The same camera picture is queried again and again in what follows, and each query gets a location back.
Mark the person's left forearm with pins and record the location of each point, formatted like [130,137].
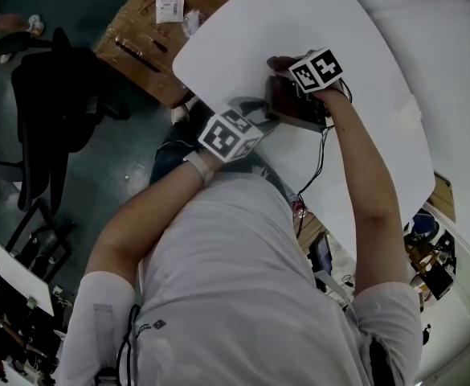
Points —
[146,215]

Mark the black metal stool frame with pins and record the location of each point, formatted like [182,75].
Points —
[58,231]

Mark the pile of tools and equipment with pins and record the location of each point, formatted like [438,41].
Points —
[431,255]

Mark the dark patterned fabric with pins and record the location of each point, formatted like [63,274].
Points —
[258,175]

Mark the large taped cardboard box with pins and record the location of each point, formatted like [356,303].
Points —
[138,46]

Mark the person's white shoe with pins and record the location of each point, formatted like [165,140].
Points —
[180,113]

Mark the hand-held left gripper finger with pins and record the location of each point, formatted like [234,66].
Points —
[268,124]
[254,105]

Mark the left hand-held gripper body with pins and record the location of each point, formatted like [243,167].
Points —
[228,137]

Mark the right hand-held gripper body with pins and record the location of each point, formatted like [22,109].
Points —
[319,71]

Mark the clear plastic bag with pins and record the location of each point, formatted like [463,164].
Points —
[190,22]

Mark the white board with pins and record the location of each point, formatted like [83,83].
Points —
[17,276]

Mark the dark tablet device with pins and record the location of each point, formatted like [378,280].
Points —
[321,255]

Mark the cluttered equipment shelf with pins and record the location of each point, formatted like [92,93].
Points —
[9,336]

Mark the person's dark trousers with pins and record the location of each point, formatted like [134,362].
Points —
[174,151]

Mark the brown cardboard sheet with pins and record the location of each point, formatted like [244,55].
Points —
[445,199]

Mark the person's white shirt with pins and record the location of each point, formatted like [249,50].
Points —
[238,276]

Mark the white wristband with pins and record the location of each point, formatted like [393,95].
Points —
[200,167]

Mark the black office chair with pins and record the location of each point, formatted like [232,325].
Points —
[58,95]

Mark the person's right forearm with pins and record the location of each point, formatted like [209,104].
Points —
[359,155]

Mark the white paper label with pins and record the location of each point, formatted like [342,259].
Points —
[169,9]

